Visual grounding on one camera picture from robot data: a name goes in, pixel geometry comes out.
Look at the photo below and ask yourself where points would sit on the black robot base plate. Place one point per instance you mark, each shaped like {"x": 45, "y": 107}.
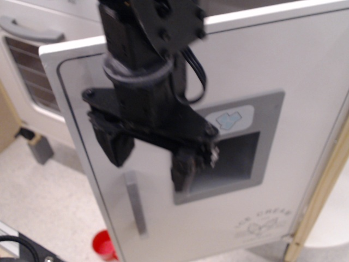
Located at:
{"x": 21, "y": 248}

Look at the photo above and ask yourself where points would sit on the grey fridge door handle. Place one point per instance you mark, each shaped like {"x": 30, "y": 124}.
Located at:
{"x": 133, "y": 192}

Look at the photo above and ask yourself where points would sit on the wooden fridge side frame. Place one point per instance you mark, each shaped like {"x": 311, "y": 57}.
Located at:
{"x": 322, "y": 192}

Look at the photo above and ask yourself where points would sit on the wooden panel at left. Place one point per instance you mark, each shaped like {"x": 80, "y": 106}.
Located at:
{"x": 10, "y": 122}

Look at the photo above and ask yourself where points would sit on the white toy fridge door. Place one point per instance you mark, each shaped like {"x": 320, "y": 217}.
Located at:
{"x": 277, "y": 91}

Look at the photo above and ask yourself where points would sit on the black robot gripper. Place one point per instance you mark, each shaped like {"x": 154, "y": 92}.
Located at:
{"x": 148, "y": 104}

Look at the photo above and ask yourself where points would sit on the grey oven door handle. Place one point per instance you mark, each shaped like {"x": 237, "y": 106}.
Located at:
{"x": 9, "y": 25}

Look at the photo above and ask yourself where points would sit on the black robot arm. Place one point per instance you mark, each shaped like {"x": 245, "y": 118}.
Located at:
{"x": 147, "y": 55}

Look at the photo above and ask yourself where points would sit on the grey kitchen leg block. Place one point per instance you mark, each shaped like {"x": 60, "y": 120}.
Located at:
{"x": 41, "y": 149}

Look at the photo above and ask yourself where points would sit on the red plastic cup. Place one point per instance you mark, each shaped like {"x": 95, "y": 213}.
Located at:
{"x": 103, "y": 246}

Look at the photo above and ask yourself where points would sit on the white toy oven door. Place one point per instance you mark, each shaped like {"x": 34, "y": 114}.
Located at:
{"x": 29, "y": 90}

